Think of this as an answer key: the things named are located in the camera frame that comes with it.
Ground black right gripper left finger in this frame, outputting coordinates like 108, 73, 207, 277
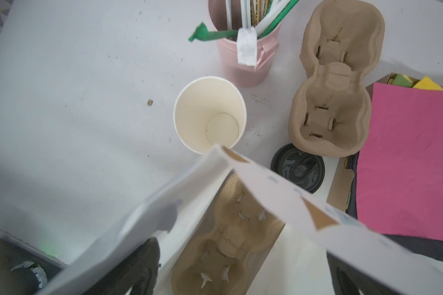
85, 237, 160, 295

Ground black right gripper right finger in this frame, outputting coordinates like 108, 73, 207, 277
326, 252, 398, 295

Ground cartoon animal paper gift bag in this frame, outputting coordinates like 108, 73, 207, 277
41, 146, 443, 295

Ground pulp two cup carrier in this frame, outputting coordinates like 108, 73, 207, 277
171, 173, 285, 295

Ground black plastic cup lid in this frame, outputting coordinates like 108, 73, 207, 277
270, 143, 326, 194

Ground green straw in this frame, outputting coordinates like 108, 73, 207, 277
188, 0, 299, 43

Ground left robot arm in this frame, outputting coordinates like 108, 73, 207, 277
0, 238, 62, 295

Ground brown napkin tray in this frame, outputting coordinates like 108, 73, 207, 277
327, 73, 421, 218

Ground magenta paper napkin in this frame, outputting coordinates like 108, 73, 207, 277
356, 83, 443, 241

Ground black sleeved paper cup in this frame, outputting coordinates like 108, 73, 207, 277
174, 76, 247, 155

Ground pink metal straw bucket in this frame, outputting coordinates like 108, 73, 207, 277
207, 0, 281, 88

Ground stacked pulp cup carriers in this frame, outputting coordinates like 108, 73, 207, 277
288, 1, 385, 157

